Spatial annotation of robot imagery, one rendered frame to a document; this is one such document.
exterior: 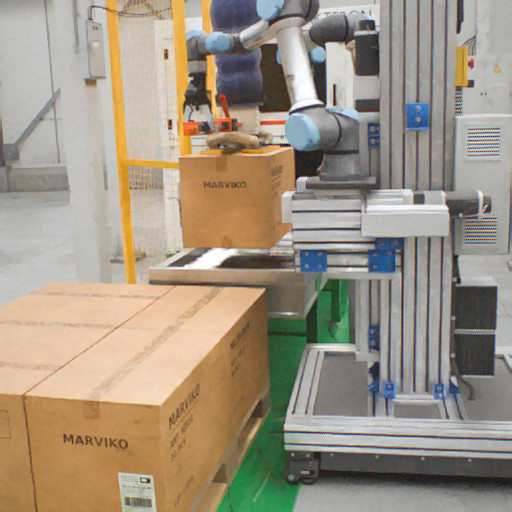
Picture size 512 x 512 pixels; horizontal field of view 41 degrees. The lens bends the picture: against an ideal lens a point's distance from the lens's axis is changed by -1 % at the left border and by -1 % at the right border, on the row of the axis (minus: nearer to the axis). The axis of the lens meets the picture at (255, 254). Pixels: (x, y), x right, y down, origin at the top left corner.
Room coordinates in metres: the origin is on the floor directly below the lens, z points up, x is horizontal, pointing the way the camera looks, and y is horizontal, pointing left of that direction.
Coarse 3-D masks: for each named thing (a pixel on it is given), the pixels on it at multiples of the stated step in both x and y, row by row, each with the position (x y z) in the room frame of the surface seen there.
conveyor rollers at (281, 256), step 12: (288, 240) 3.89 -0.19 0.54; (216, 252) 3.62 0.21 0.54; (228, 252) 3.61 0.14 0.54; (240, 252) 3.59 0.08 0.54; (252, 252) 3.58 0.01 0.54; (264, 252) 3.56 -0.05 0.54; (276, 252) 3.55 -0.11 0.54; (288, 252) 3.53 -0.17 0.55; (192, 264) 3.37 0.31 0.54; (204, 264) 3.35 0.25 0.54; (216, 264) 3.34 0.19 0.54; (228, 264) 3.33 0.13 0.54; (240, 264) 3.31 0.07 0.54; (252, 264) 3.30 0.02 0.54; (264, 264) 3.28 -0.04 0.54; (276, 264) 3.27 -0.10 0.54; (288, 264) 3.26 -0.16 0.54
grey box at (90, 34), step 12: (84, 24) 3.78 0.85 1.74; (96, 24) 3.89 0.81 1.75; (84, 36) 3.78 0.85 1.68; (96, 36) 3.88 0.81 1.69; (84, 48) 3.78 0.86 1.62; (96, 48) 3.87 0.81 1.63; (84, 60) 3.78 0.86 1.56; (96, 60) 3.86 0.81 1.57; (84, 72) 3.78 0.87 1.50; (96, 72) 3.85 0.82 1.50
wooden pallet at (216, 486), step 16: (256, 400) 2.60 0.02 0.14; (256, 416) 2.69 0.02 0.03; (240, 432) 2.56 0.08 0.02; (256, 432) 2.58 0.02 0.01; (240, 448) 2.43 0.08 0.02; (224, 464) 2.18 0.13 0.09; (240, 464) 2.35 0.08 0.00; (208, 480) 1.99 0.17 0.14; (224, 480) 2.18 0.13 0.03; (208, 496) 2.10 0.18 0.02
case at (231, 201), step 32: (192, 160) 3.02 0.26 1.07; (224, 160) 2.98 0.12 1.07; (256, 160) 2.95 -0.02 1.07; (288, 160) 3.37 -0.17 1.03; (192, 192) 3.02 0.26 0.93; (224, 192) 2.99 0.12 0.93; (256, 192) 2.95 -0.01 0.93; (192, 224) 3.02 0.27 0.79; (224, 224) 2.99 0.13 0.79; (256, 224) 2.95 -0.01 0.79; (288, 224) 3.33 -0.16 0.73
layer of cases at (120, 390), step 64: (0, 320) 2.48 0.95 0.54; (64, 320) 2.45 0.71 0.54; (128, 320) 2.43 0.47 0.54; (192, 320) 2.40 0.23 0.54; (256, 320) 2.65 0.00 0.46; (0, 384) 1.84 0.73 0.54; (64, 384) 1.83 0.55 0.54; (128, 384) 1.81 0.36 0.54; (192, 384) 1.90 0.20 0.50; (256, 384) 2.61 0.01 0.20; (0, 448) 1.79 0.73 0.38; (64, 448) 1.74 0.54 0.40; (128, 448) 1.69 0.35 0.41; (192, 448) 1.87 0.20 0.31
